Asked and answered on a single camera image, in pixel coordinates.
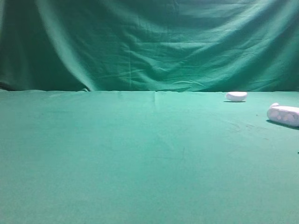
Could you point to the white earphone case lid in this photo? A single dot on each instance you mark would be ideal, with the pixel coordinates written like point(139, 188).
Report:
point(236, 96)

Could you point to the green table cloth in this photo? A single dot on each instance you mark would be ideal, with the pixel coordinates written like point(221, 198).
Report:
point(128, 157)

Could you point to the white bluetooth earphone case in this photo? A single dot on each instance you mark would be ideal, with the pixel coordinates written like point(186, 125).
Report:
point(286, 115)

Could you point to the green backdrop cloth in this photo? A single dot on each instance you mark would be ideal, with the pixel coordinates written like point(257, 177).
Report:
point(149, 45)

